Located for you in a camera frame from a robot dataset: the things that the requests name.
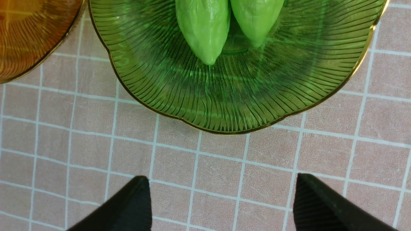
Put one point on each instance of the pink checked tablecloth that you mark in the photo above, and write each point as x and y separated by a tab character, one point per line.
71	137

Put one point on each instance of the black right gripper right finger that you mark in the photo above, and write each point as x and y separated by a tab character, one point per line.
317	207

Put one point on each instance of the green glass plate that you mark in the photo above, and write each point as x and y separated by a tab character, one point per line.
312	51

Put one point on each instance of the amber glass plate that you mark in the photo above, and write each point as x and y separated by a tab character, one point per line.
30	30

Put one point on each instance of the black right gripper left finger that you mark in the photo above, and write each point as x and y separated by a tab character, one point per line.
128	210

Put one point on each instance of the green gourd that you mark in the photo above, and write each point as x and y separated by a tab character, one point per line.
256	17
205	25

